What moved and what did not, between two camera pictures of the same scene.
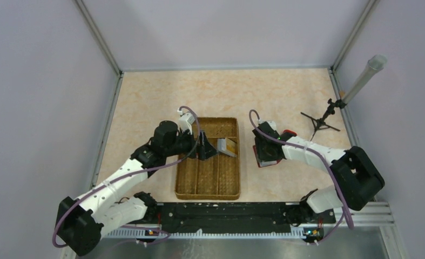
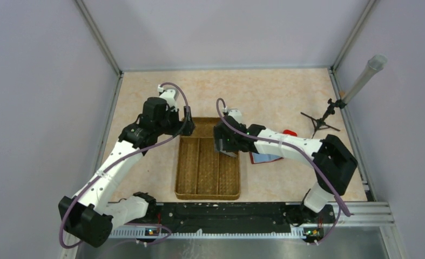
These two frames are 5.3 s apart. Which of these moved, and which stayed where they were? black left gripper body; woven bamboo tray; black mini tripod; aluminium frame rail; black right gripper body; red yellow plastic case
Moved: black left gripper body; black right gripper body
Stayed: red yellow plastic case; black mini tripod; woven bamboo tray; aluminium frame rail
